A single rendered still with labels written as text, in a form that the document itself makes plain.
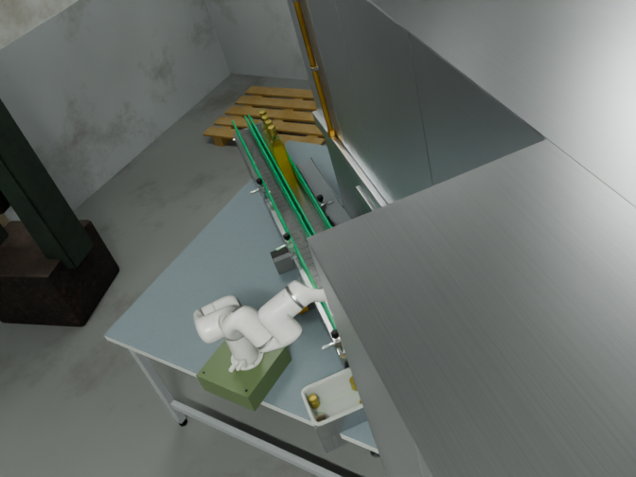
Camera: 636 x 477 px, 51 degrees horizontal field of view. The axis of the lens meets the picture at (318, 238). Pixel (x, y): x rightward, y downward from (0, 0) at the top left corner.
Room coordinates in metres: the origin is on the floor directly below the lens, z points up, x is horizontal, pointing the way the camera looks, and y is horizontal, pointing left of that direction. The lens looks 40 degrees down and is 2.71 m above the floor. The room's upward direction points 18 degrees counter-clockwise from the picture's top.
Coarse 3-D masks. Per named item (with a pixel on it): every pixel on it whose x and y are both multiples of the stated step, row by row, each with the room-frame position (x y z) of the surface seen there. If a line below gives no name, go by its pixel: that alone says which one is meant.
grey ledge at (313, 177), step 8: (312, 160) 2.79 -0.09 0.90; (304, 168) 2.77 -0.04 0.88; (312, 168) 2.74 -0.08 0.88; (304, 176) 2.70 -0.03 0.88; (312, 176) 2.68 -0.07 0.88; (320, 176) 2.66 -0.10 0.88; (312, 184) 2.62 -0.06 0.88; (320, 184) 2.60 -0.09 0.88; (328, 184) 2.55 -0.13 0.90; (312, 192) 2.55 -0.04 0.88; (320, 192) 2.53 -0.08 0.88; (328, 192) 2.51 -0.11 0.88; (328, 200) 2.46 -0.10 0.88; (336, 200) 2.44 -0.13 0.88; (328, 208) 2.40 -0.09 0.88; (336, 208) 2.38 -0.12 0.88; (336, 216) 2.33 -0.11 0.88; (344, 216) 2.31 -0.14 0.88; (336, 224) 2.27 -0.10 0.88
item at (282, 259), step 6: (276, 252) 2.27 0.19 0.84; (282, 252) 2.26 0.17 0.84; (288, 252) 2.25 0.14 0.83; (276, 258) 2.23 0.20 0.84; (282, 258) 2.21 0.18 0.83; (288, 258) 2.21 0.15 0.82; (276, 264) 2.21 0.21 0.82; (282, 264) 2.21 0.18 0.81; (288, 264) 2.21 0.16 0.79; (282, 270) 2.21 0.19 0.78; (288, 270) 2.21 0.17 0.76
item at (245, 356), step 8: (232, 344) 1.68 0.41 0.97; (240, 344) 1.67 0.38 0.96; (248, 344) 1.68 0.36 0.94; (232, 352) 1.69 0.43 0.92; (240, 352) 1.67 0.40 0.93; (248, 352) 1.68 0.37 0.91; (256, 352) 1.70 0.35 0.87; (232, 360) 1.70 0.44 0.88; (240, 360) 1.68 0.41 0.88; (248, 360) 1.68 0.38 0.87; (256, 360) 1.68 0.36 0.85; (232, 368) 1.66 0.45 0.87; (240, 368) 1.67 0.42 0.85; (248, 368) 1.66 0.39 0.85
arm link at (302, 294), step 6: (294, 282) 1.45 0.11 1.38; (300, 282) 1.45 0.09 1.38; (288, 288) 1.44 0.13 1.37; (294, 288) 1.43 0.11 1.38; (300, 288) 1.42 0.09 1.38; (306, 288) 1.41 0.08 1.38; (294, 294) 1.41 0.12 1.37; (300, 294) 1.41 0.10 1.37; (306, 294) 1.40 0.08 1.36; (312, 294) 1.39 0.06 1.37; (318, 294) 1.38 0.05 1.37; (324, 294) 1.38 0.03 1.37; (294, 300) 1.40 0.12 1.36; (300, 300) 1.40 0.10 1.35; (306, 300) 1.40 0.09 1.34; (312, 300) 1.40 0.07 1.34; (318, 300) 1.39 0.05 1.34; (324, 300) 1.38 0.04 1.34; (300, 306) 1.40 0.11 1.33; (306, 306) 1.41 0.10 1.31
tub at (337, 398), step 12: (348, 372) 1.51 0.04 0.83; (312, 384) 1.50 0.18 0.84; (324, 384) 1.50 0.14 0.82; (336, 384) 1.50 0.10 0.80; (348, 384) 1.50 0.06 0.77; (324, 396) 1.49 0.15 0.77; (336, 396) 1.48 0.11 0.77; (348, 396) 1.46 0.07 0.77; (324, 408) 1.44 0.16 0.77; (336, 408) 1.43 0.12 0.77; (348, 408) 1.41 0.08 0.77; (360, 408) 1.35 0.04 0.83; (312, 420) 1.36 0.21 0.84; (324, 420) 1.34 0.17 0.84
